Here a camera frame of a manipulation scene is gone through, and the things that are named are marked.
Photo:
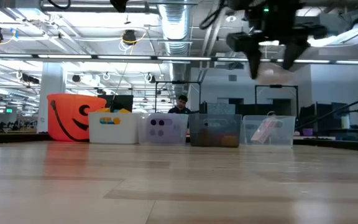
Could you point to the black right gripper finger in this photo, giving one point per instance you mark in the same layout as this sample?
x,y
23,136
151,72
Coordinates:
x,y
292,53
254,62

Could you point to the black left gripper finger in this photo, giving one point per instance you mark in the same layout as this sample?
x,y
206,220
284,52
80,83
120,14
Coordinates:
x,y
119,4

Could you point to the purple foam die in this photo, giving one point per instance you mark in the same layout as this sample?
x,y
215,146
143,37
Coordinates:
x,y
158,130

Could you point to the red-backed playing card deck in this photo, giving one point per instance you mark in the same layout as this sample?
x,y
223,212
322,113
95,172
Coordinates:
x,y
264,130

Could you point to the black computer monitor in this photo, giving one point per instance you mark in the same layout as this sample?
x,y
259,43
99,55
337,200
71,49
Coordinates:
x,y
322,116
121,102

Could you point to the grey plastic bin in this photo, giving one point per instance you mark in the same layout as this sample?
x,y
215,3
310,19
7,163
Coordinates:
x,y
214,124

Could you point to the clear plastic bin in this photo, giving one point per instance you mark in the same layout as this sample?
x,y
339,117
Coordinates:
x,y
179,130
286,130

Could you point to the white spool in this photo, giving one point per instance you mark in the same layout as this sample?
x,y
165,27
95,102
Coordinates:
x,y
345,122

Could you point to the white round column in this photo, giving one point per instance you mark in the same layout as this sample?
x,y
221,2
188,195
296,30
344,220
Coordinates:
x,y
51,102

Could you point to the orange pumpkin face bucket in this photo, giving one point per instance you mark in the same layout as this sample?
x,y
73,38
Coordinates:
x,y
65,118

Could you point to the white plastic bin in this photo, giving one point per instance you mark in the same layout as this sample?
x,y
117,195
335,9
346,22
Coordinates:
x,y
113,133

